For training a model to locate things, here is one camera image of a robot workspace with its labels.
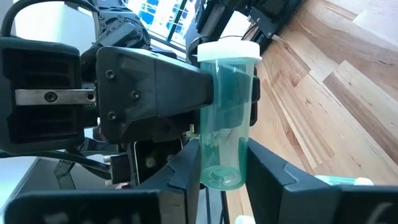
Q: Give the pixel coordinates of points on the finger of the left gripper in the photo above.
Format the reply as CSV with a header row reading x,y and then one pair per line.
x,y
140,87
255,93

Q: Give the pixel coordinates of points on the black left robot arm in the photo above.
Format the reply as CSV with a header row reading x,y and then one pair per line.
x,y
124,28

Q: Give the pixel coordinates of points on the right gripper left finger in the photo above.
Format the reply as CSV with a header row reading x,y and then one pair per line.
x,y
180,193

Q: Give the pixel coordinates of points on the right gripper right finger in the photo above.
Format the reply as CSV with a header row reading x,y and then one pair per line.
x,y
273,199

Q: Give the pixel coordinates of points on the green pill bottle white cap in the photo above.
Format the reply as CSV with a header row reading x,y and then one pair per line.
x,y
339,180
224,149

